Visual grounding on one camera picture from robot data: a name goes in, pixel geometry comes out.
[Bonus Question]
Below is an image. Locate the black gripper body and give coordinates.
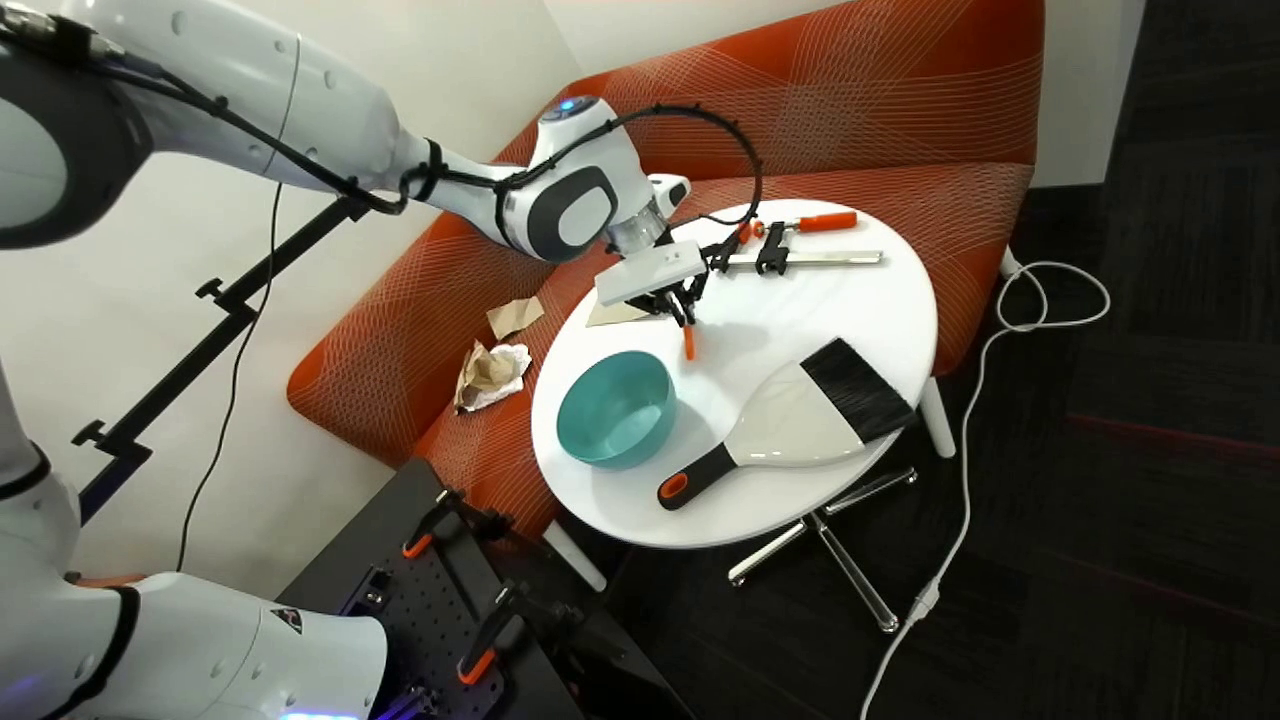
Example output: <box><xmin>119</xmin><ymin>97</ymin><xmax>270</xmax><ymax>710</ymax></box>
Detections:
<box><xmin>649</xmin><ymin>252</ymin><xmax>712</xmax><ymax>303</ymax></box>

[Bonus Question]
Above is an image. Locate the teal bowl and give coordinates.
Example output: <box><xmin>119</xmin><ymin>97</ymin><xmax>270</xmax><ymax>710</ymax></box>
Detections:
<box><xmin>552</xmin><ymin>347</ymin><xmax>679</xmax><ymax>474</ymax></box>

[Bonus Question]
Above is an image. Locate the round white table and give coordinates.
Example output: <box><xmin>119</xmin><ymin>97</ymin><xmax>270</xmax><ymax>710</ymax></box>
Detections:
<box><xmin>527</xmin><ymin>195</ymin><xmax>944</xmax><ymax>641</ymax></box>

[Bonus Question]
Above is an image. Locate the orange and black bar clamp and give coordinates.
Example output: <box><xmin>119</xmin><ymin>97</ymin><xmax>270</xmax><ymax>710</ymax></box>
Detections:
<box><xmin>701</xmin><ymin>205</ymin><xmax>892</xmax><ymax>280</ymax></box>

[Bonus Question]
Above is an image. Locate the small beige paper scrap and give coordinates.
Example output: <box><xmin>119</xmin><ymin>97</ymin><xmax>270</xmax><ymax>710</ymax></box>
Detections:
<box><xmin>479</xmin><ymin>294</ymin><xmax>548</xmax><ymax>343</ymax></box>

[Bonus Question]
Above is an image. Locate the crumpled paper wrapper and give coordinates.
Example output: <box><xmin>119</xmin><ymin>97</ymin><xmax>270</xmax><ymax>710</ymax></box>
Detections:
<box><xmin>448</xmin><ymin>338</ymin><xmax>534</xmax><ymax>421</ymax></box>

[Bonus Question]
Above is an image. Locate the orange striped sofa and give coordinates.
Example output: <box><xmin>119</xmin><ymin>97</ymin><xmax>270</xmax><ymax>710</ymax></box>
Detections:
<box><xmin>285</xmin><ymin>0</ymin><xmax>1051</xmax><ymax>602</ymax></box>

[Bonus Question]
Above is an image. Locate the white scraper with black handle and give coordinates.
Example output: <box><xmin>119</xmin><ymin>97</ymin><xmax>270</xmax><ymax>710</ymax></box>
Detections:
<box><xmin>651</xmin><ymin>338</ymin><xmax>925</xmax><ymax>517</ymax></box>

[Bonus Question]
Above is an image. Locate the white floor cable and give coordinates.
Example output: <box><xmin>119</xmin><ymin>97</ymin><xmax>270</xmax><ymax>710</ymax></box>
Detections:
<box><xmin>852</xmin><ymin>246</ymin><xmax>1114</xmax><ymax>720</ymax></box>

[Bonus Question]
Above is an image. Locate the small orange-handled clamp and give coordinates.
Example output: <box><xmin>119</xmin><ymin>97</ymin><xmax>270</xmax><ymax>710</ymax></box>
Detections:
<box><xmin>452</xmin><ymin>579</ymin><xmax>534</xmax><ymax>691</ymax></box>
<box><xmin>396</xmin><ymin>483</ymin><xmax>517</xmax><ymax>568</ymax></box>

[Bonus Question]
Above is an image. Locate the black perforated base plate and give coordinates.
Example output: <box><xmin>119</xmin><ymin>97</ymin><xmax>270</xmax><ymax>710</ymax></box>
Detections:
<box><xmin>276</xmin><ymin>457</ymin><xmax>694</xmax><ymax>720</ymax></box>

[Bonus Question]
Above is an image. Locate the thin black cable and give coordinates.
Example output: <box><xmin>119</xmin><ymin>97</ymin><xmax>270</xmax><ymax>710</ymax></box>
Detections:
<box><xmin>172</xmin><ymin>35</ymin><xmax>304</xmax><ymax>576</ymax></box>

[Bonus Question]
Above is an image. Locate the black camera stand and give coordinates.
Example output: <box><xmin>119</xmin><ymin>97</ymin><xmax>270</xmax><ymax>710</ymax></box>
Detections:
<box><xmin>68</xmin><ymin>187</ymin><xmax>378</xmax><ymax>529</ymax></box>

